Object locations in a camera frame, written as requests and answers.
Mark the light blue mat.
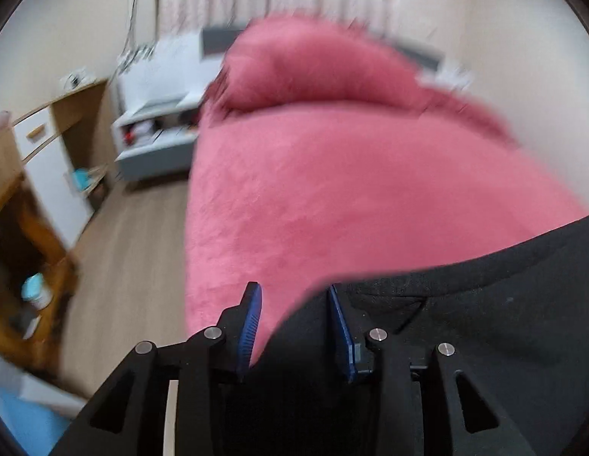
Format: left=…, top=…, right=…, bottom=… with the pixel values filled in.
left=0, top=380, right=72, bottom=456

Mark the pink pillow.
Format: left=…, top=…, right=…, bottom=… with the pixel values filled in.
left=218, top=13, right=428, bottom=112

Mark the wooden desk with white drawers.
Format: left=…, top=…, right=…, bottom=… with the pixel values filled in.
left=0, top=111, right=81, bottom=378

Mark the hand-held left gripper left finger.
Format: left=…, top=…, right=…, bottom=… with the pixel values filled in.
left=49, top=281, right=263, bottom=456

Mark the blue white container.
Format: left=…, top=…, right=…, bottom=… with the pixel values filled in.
left=21, top=273, right=54, bottom=310

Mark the light blue basket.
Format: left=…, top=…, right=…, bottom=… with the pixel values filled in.
left=71, top=167, right=98, bottom=195

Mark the grey bed headboard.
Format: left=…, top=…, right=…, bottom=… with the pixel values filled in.
left=202, top=26, right=445, bottom=70

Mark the white bedside table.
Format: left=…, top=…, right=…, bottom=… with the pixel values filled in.
left=111, top=28, right=229, bottom=186

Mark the black garment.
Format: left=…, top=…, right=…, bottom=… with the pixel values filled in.
left=218, top=209, right=589, bottom=456

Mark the pink bed blanket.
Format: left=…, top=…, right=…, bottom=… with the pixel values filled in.
left=183, top=90, right=589, bottom=366

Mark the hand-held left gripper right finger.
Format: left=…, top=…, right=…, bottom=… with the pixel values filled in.
left=327, top=285, right=537, bottom=456

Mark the wooden desk cabinet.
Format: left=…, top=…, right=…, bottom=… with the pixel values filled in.
left=12, top=78, right=116, bottom=248

